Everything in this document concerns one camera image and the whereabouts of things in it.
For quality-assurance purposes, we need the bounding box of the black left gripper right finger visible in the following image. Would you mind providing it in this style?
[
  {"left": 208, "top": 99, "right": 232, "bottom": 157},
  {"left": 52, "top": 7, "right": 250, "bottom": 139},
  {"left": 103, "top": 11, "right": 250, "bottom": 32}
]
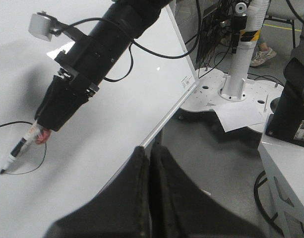
[{"left": 149, "top": 145, "right": 265, "bottom": 238}]

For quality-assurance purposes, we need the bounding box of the whiteboard marker with black cap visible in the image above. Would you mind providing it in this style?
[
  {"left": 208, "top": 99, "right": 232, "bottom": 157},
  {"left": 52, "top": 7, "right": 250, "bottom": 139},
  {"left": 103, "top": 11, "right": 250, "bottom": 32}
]
[{"left": 0, "top": 121, "right": 51, "bottom": 175}]

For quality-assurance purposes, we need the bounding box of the white robot base platform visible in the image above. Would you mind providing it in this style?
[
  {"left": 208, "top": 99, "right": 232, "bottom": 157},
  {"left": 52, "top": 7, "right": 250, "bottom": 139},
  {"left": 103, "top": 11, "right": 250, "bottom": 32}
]
[{"left": 179, "top": 68, "right": 304, "bottom": 149}]

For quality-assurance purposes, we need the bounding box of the black camera cable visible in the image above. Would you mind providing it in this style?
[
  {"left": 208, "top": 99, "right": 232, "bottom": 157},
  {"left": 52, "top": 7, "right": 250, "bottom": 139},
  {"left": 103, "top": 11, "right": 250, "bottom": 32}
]
[{"left": 49, "top": 17, "right": 204, "bottom": 83}]

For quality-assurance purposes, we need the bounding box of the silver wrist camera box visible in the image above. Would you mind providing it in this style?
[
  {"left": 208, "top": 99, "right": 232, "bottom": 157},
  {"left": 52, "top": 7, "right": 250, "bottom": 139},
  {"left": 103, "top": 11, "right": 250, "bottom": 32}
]
[{"left": 28, "top": 11, "right": 58, "bottom": 42}]

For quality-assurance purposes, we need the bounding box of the white whiteboard with aluminium frame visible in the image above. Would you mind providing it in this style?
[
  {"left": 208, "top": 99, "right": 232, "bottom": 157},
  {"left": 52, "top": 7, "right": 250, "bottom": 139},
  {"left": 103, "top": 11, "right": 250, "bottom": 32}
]
[{"left": 0, "top": 0, "right": 195, "bottom": 238}]

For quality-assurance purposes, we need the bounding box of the black robot torso link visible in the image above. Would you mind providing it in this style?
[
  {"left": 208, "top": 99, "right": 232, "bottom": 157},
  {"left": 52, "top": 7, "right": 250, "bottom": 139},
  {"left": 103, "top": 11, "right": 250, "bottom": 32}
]
[{"left": 265, "top": 26, "right": 304, "bottom": 147}]

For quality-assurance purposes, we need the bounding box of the black cable bundle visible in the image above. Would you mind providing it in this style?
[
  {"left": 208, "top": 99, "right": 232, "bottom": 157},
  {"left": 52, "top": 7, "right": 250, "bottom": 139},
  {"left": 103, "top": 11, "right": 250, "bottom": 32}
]
[{"left": 195, "top": 0, "right": 238, "bottom": 70}]

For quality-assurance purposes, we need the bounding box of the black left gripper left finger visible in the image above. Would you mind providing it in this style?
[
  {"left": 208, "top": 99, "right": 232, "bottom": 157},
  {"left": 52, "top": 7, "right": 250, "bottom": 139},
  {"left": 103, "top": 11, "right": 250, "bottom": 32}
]
[{"left": 45, "top": 146, "right": 151, "bottom": 238}]

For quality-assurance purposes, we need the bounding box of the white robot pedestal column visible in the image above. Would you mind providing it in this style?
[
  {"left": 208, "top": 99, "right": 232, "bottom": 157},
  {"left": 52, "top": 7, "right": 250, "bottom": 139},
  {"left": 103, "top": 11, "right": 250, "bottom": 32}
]
[{"left": 219, "top": 0, "right": 269, "bottom": 102}]

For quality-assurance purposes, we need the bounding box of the metal chair frame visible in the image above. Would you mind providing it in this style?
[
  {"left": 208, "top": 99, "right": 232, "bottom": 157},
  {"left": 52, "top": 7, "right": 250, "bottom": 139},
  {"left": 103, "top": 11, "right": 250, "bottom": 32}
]
[{"left": 265, "top": 0, "right": 304, "bottom": 48}]

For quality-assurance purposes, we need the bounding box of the white sneaker shoe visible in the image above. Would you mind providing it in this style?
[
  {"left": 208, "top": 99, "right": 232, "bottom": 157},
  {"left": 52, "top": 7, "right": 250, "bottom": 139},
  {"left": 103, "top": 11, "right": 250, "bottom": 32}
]
[{"left": 250, "top": 48, "right": 277, "bottom": 67}]

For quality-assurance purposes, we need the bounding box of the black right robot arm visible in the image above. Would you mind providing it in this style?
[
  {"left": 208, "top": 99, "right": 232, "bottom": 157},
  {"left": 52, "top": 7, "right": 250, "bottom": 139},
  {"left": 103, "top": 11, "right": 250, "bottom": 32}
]
[{"left": 35, "top": 0, "right": 169, "bottom": 131}]

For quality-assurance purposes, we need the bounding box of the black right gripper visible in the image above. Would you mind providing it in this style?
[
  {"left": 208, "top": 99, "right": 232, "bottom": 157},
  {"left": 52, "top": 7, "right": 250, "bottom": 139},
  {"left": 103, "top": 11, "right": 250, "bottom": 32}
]
[{"left": 34, "top": 75, "right": 92, "bottom": 131}]

